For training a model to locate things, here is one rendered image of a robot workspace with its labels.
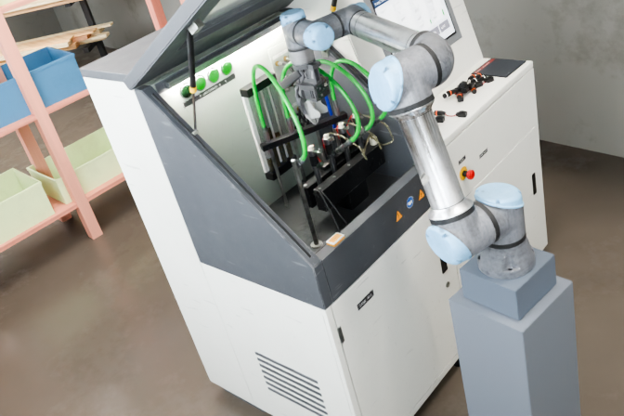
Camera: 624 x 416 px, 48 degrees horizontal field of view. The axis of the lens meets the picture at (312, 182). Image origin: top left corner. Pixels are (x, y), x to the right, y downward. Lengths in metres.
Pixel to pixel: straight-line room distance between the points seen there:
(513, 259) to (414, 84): 0.54
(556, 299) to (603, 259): 1.44
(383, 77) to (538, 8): 2.49
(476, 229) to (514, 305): 0.26
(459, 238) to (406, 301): 0.74
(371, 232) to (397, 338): 0.45
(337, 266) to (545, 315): 0.59
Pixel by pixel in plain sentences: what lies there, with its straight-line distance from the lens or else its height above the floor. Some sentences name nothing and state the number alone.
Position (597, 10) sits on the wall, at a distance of 3.87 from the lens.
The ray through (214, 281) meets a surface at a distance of 2.46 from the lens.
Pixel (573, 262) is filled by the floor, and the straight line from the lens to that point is 3.40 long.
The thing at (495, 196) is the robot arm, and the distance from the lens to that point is 1.79.
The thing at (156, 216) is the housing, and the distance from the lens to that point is 2.51.
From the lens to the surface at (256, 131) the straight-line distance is 2.45.
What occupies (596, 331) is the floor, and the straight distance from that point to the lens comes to 3.06.
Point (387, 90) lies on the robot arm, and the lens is 1.62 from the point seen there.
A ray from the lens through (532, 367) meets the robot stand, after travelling 2.00.
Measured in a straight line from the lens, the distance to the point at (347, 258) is 2.09.
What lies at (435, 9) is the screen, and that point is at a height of 1.26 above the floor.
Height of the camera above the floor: 2.09
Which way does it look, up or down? 29 degrees down
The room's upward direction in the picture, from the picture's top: 15 degrees counter-clockwise
